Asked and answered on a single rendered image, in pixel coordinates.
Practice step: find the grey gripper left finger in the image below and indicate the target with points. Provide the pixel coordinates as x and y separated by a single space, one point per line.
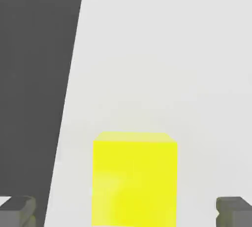
15 214

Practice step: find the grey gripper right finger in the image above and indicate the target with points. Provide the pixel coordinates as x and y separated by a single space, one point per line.
234 214

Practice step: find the small yellow cube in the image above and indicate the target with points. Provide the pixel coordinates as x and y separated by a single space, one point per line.
134 181

